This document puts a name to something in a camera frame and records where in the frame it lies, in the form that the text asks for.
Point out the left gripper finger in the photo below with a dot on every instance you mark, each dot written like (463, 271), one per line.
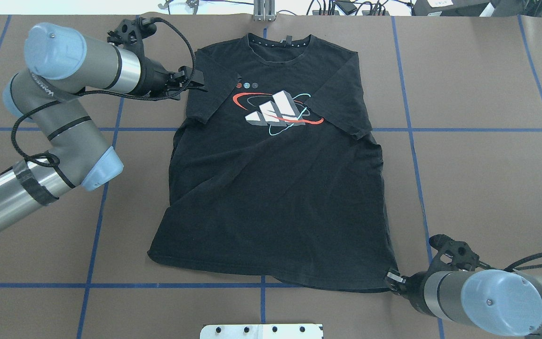
(179, 88)
(186, 73)

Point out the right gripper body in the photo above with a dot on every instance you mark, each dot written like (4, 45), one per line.
(413, 285)

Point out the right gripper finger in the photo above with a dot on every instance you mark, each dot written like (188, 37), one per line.
(394, 279)

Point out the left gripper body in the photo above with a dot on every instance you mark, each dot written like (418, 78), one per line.
(154, 77)

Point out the black graphic t-shirt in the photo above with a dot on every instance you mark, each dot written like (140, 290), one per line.
(275, 170)

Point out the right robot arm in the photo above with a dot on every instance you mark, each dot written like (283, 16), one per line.
(459, 287)

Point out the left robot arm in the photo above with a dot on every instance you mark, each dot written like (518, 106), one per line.
(59, 144)

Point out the aluminium frame post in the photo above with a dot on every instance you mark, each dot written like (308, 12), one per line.
(264, 10)

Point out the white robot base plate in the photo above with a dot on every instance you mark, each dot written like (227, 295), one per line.
(263, 331)

